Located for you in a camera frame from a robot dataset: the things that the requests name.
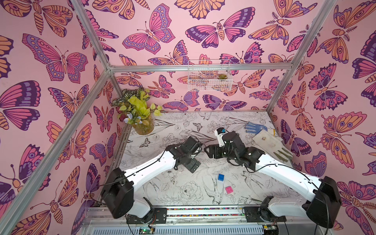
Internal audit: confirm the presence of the pink lego brick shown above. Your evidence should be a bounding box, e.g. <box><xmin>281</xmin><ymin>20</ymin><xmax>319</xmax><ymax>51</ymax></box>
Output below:
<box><xmin>225</xmin><ymin>186</ymin><xmax>234</xmax><ymax>194</ymax></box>

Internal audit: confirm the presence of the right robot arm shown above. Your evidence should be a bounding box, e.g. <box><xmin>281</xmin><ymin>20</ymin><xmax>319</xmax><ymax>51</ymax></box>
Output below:
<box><xmin>204</xmin><ymin>128</ymin><xmax>341</xmax><ymax>229</ymax></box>

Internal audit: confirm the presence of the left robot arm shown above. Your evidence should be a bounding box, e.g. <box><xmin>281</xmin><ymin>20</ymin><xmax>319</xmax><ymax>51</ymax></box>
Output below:
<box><xmin>100</xmin><ymin>136</ymin><xmax>202</xmax><ymax>221</ymax></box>

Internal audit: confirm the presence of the blue work glove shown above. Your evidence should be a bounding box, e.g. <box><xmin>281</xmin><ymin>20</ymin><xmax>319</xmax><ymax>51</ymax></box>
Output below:
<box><xmin>244</xmin><ymin>122</ymin><xmax>268</xmax><ymax>135</ymax></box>

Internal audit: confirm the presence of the white work glove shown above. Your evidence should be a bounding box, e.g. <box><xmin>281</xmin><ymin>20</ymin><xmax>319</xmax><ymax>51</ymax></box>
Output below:
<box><xmin>253</xmin><ymin>129</ymin><xmax>293</xmax><ymax>162</ymax></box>

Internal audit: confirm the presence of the potted green plant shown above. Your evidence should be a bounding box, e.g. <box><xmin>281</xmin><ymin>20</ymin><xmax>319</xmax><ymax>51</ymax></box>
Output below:
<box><xmin>112</xmin><ymin>88</ymin><xmax>162</xmax><ymax>135</ymax></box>

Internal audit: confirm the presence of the small succulent in basket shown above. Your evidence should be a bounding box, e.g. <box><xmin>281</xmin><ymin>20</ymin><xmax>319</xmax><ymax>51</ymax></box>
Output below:
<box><xmin>217</xmin><ymin>73</ymin><xmax>228</xmax><ymax>80</ymax></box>

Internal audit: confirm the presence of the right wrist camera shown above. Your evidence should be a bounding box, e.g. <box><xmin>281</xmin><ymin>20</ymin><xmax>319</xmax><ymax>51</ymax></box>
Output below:
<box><xmin>214</xmin><ymin>127</ymin><xmax>226</xmax><ymax>147</ymax></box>

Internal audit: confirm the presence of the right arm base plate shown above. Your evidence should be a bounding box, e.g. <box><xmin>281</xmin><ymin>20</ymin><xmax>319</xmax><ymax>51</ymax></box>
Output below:
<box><xmin>242</xmin><ymin>205</ymin><xmax>287</xmax><ymax>223</ymax></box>

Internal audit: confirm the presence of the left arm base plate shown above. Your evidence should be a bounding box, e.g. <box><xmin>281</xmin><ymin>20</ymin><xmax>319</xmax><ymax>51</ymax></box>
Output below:
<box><xmin>127</xmin><ymin>208</ymin><xmax>167</xmax><ymax>224</ymax></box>

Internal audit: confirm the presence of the white wire basket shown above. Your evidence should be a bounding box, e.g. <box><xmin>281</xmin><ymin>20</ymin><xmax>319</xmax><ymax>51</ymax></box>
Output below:
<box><xmin>187</xmin><ymin>64</ymin><xmax>233</xmax><ymax>93</ymax></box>

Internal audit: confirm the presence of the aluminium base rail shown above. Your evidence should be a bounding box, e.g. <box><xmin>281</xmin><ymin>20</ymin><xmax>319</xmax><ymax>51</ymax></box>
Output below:
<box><xmin>79</xmin><ymin>205</ymin><xmax>335</xmax><ymax>235</ymax></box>

